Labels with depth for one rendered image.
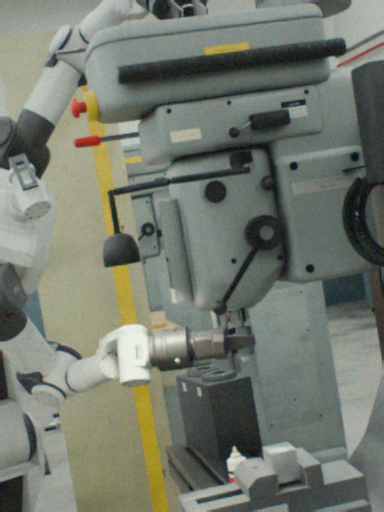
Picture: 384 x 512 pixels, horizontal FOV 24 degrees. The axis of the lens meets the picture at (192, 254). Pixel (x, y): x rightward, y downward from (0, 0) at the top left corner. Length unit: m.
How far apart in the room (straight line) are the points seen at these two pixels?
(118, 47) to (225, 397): 0.93
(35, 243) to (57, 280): 1.53
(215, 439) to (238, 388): 0.14
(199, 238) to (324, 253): 0.25
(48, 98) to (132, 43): 0.52
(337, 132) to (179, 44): 0.36
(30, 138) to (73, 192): 1.38
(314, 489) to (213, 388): 0.55
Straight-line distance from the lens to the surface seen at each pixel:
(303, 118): 1.79
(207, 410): 2.23
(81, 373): 2.00
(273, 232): 1.74
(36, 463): 2.42
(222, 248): 1.75
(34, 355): 2.00
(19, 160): 1.96
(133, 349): 1.87
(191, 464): 2.24
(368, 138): 1.60
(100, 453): 3.63
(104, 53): 1.72
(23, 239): 1.99
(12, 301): 1.87
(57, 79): 2.20
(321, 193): 1.79
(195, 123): 1.72
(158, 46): 1.72
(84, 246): 3.52
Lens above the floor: 1.53
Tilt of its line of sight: 3 degrees down
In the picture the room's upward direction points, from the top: 9 degrees counter-clockwise
